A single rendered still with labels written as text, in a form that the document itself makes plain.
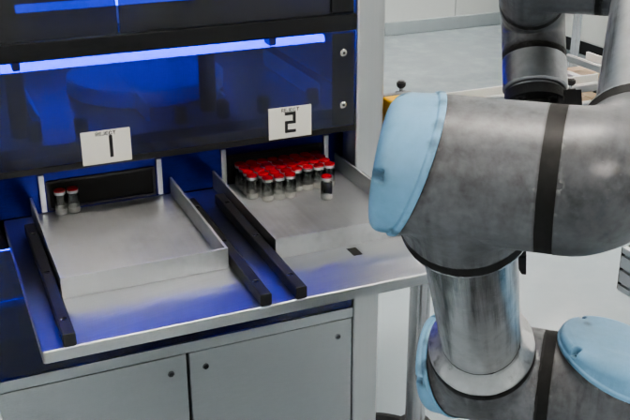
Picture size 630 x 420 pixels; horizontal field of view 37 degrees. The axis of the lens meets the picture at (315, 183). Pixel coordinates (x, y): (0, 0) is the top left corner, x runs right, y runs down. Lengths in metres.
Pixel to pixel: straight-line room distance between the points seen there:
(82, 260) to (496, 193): 0.99
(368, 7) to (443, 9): 5.54
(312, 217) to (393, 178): 0.98
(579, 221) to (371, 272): 0.83
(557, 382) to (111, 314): 0.66
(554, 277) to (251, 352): 1.78
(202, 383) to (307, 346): 0.23
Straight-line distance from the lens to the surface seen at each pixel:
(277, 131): 1.75
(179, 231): 1.65
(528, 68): 1.12
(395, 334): 3.07
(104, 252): 1.60
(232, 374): 1.94
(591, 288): 3.46
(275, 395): 2.00
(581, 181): 0.69
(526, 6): 1.08
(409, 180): 0.71
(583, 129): 0.71
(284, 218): 1.68
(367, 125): 1.83
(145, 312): 1.41
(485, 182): 0.70
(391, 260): 1.54
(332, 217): 1.69
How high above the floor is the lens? 1.56
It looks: 22 degrees down
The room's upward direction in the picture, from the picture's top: straight up
